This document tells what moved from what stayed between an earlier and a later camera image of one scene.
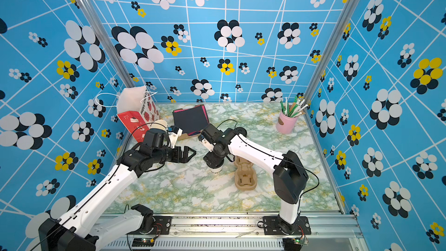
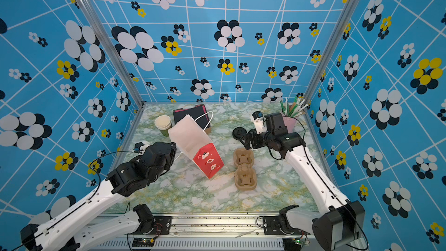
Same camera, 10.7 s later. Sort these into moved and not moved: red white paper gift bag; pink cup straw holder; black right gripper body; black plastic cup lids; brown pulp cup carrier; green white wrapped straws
Moved: black right gripper body; red white paper gift bag
Not moved: black plastic cup lids; pink cup straw holder; green white wrapped straws; brown pulp cup carrier
